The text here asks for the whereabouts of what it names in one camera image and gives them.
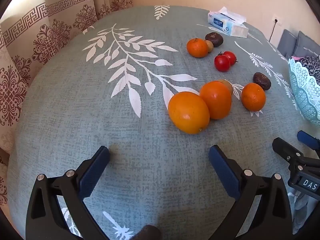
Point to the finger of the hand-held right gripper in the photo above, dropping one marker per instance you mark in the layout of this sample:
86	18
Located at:
287	150
308	139

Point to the blue white tissue pack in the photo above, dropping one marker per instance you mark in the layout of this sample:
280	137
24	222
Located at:
226	23

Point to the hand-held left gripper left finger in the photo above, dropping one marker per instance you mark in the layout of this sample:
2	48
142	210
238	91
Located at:
95	172

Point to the small brown round fruit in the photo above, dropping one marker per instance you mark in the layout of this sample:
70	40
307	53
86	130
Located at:
229	86
210	46

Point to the white wall socket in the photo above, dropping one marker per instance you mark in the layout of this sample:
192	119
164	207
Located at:
277	20

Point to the large orange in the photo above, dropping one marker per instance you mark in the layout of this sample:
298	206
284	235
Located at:
216	101
188	112

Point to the dark wrinkled passion fruit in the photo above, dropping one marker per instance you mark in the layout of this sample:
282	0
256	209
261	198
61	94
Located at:
214	38
262	80

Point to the grey cushion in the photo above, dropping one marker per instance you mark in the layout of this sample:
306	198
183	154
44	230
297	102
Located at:
287	42
307	43

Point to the green leaf-print tablecloth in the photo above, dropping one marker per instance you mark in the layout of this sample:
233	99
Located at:
100	130

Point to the small mandarin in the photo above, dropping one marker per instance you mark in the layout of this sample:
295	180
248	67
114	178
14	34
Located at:
253	97
197	47

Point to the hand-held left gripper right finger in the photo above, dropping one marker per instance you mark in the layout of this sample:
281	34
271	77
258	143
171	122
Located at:
223	172

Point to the light blue lace basket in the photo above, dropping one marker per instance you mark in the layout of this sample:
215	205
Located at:
303	92

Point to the red tomato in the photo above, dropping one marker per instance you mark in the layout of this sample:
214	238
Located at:
222	63
231	56

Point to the beige patterned curtain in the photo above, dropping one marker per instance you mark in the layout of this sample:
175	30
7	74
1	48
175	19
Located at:
37	42

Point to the leopard print cloth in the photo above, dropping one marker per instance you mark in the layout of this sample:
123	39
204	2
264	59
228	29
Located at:
311	65

